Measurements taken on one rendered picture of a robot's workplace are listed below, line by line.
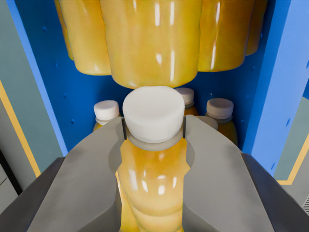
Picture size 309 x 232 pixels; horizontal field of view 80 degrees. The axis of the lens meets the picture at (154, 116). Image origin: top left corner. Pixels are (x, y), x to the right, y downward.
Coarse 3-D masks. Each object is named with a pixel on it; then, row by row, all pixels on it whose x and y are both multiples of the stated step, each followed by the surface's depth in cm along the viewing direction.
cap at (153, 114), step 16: (128, 96) 12; (144, 96) 12; (160, 96) 12; (176, 96) 12; (128, 112) 11; (144, 112) 11; (160, 112) 11; (176, 112) 11; (128, 128) 12; (144, 128) 10; (160, 128) 10; (176, 128) 11
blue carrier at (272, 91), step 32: (32, 0) 20; (288, 0) 8; (32, 32) 20; (288, 32) 9; (32, 64) 20; (64, 64) 26; (256, 64) 25; (288, 64) 10; (64, 96) 26; (96, 96) 33; (224, 96) 32; (256, 96) 11; (288, 96) 11; (64, 128) 26; (256, 128) 11; (288, 128) 14
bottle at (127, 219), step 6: (120, 186) 26; (120, 192) 26; (126, 204) 27; (126, 210) 27; (126, 216) 28; (132, 216) 28; (126, 222) 29; (132, 222) 29; (120, 228) 30; (126, 228) 30; (132, 228) 30
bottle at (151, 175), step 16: (128, 144) 13; (144, 144) 12; (160, 144) 12; (176, 144) 13; (128, 160) 13; (144, 160) 12; (160, 160) 12; (176, 160) 13; (128, 176) 13; (144, 176) 13; (160, 176) 12; (176, 176) 13; (128, 192) 15; (144, 192) 13; (160, 192) 13; (176, 192) 14; (144, 208) 15; (160, 208) 14; (176, 208) 15; (144, 224) 19; (160, 224) 17; (176, 224) 19
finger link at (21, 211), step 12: (48, 168) 8; (36, 180) 7; (48, 180) 7; (24, 192) 7; (36, 192) 7; (12, 204) 7; (24, 204) 7; (36, 204) 6; (0, 216) 6; (12, 216) 6; (24, 216) 6; (0, 228) 6; (12, 228) 6; (24, 228) 6
